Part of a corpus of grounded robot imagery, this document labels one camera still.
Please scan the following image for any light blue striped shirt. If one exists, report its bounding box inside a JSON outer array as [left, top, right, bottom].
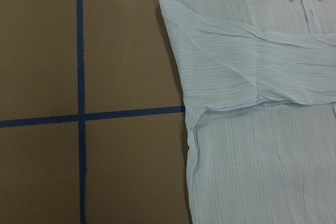
[[160, 0, 335, 223]]

